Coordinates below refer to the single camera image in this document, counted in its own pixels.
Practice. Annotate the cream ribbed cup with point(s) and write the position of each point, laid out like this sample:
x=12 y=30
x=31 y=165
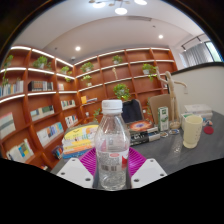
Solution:
x=192 y=131

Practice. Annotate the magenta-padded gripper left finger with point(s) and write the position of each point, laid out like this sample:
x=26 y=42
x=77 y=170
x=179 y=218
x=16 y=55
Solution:
x=75 y=171

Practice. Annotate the green and white box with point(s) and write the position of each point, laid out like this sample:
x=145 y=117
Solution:
x=184 y=117

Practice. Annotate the grey window curtain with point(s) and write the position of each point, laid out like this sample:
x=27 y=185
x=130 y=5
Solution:
x=196 y=55

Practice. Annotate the flat round red coaster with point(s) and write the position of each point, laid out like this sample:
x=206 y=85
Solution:
x=208 y=130

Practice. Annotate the dark blue chair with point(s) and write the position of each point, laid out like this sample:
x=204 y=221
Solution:
x=131 y=111

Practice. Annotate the wooden artist mannequin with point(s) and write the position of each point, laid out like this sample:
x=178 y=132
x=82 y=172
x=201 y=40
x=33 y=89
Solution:
x=172 y=96

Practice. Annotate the clear plastic water bottle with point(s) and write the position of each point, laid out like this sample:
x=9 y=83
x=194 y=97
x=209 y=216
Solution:
x=112 y=146

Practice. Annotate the colourful book stack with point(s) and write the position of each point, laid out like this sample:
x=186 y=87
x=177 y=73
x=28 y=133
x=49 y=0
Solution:
x=78 y=140

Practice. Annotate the recessed ceiling light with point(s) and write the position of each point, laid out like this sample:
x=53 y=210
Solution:
x=77 y=48
x=160 y=36

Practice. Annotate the window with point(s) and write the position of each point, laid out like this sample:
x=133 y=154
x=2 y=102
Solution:
x=214 y=51

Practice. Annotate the green and white carton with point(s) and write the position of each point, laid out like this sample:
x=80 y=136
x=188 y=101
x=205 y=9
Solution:
x=163 y=118

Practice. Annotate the wooden bookshelf unit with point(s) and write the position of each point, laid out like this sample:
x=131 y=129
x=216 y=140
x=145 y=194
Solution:
x=43 y=100

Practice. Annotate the small round badge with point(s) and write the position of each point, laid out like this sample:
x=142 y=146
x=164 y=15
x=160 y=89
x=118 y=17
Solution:
x=174 y=132
x=208 y=123
x=164 y=134

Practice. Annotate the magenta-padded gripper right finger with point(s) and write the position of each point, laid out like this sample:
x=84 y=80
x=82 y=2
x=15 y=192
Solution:
x=150 y=171

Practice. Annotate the white paper package stack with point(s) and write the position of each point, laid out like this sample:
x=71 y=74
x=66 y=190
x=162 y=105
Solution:
x=198 y=109

